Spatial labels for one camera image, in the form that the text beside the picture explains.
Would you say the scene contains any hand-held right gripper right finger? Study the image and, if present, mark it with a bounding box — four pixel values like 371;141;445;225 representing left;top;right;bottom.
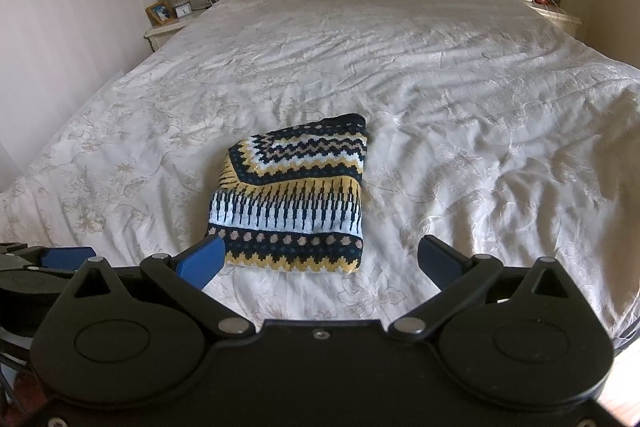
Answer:
388;235;572;342

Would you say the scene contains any zigzag patterned knit sweater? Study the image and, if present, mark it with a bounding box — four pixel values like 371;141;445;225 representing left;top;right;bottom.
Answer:
202;113;372;275

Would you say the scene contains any cream nightstand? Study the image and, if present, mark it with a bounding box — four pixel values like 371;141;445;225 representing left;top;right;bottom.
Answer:
144;9;208;54
502;0;584;40

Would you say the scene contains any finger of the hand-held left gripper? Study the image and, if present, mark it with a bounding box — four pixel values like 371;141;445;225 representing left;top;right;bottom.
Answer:
0;243;97;279

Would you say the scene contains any white floral bedspread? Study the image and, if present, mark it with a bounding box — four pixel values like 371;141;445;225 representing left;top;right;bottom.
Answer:
0;0;640;340

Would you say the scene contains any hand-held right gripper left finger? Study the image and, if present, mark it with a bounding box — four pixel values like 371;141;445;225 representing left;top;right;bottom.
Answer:
74;236;253;337

